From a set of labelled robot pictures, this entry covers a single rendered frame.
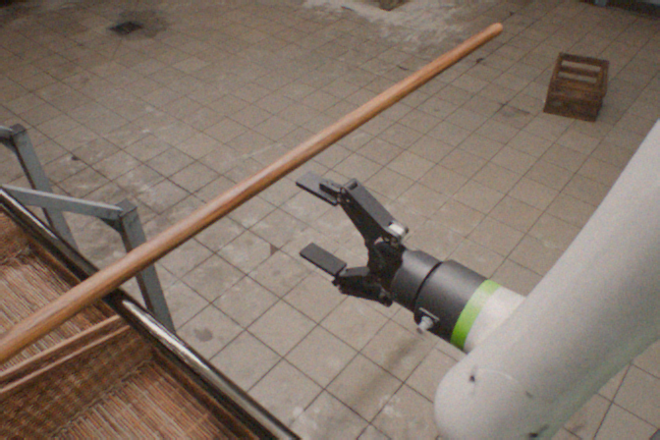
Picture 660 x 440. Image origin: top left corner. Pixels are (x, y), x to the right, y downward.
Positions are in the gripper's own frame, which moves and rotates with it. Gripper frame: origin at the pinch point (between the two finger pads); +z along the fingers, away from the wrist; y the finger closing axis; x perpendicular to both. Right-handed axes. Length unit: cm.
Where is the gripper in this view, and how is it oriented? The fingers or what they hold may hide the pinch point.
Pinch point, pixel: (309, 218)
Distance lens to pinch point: 77.5
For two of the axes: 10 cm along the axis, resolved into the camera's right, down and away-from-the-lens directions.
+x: 6.5, -5.2, 5.5
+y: 0.0, 7.3, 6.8
